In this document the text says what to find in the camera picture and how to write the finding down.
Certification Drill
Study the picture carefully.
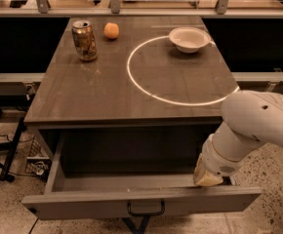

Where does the metal railing frame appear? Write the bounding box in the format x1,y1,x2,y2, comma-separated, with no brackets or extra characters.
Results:
0,0,283,20

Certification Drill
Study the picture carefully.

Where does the grey drawer cabinet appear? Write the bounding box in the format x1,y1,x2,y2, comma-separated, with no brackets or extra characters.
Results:
23,15,255,234

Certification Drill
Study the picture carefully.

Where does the black stand leg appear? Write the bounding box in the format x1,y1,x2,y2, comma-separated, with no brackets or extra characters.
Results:
0,118,25,182

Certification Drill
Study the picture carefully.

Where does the wire mesh basket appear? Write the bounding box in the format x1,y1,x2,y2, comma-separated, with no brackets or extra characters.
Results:
25,138,52,177

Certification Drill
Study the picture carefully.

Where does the white bowl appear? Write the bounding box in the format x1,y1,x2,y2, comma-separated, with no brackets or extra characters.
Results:
169,27,211,54

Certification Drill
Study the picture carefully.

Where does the grey top drawer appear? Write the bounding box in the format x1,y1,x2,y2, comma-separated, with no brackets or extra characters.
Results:
22,136,262,220

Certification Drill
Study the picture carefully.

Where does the orange fruit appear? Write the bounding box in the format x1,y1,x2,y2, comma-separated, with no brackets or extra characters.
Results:
103,22,119,40

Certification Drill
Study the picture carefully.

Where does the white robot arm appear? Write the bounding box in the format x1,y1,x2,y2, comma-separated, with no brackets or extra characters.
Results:
193,91,283,186

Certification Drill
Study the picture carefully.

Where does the black floor cable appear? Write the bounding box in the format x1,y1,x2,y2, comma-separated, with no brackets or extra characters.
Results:
0,114,52,234

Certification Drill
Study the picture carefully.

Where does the gold soda can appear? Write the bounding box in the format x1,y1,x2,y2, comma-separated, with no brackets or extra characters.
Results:
71,19,98,61

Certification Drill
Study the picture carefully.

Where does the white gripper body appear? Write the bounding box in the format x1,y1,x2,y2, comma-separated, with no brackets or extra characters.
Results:
202,134,243,176

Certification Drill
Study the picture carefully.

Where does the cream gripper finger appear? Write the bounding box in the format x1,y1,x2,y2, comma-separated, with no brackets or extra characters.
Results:
193,154,223,187

